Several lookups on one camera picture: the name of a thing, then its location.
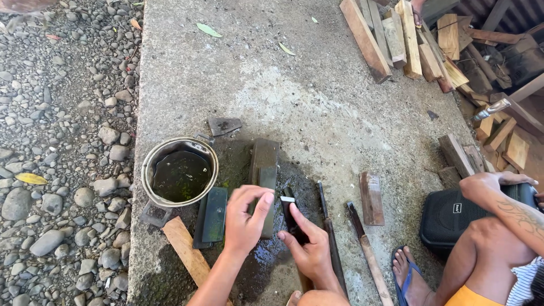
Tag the small reddish wood block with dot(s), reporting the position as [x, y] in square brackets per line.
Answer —
[372, 199]

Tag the long grey-green sharpening stone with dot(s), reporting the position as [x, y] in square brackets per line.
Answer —
[268, 178]

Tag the long green leaf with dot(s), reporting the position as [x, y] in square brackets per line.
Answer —
[208, 29]

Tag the dark green sharpening stone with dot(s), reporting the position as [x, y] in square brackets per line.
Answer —
[214, 214]

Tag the yellow shorts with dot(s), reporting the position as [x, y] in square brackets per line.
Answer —
[469, 298]

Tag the striped shirt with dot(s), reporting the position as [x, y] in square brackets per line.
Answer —
[527, 282]

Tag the light wooden plank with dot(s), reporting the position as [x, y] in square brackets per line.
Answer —
[185, 250]

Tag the black portable speaker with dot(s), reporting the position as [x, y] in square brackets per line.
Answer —
[450, 216]

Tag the person's right hand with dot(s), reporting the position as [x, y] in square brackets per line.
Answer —
[314, 257]

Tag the person's left hand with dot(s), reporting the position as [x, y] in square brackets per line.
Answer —
[240, 227]

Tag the dark chisel with shiny edge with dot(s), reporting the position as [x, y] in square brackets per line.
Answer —
[289, 216]

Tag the yellow-green leaf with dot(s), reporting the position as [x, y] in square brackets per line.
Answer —
[287, 49]

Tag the heap of wood offcuts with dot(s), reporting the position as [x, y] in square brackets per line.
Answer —
[429, 51]

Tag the orange leaf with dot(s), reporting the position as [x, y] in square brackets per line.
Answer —
[135, 23]

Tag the brown wooden stone base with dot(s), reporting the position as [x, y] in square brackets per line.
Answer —
[263, 153]

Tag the person's knee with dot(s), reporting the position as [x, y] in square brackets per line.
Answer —
[323, 299]

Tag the dark flat metal plate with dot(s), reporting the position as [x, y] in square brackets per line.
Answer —
[224, 125]

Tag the blue flip-flop sandal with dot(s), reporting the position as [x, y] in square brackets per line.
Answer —
[403, 285]

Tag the metal pot with water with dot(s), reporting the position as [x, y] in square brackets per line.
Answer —
[180, 174]

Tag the silver metal tool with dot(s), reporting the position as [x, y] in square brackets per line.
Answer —
[493, 108]

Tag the yellow leaf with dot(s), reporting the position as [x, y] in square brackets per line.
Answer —
[30, 178]

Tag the long dark metal chisel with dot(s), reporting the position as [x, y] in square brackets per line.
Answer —
[332, 242]

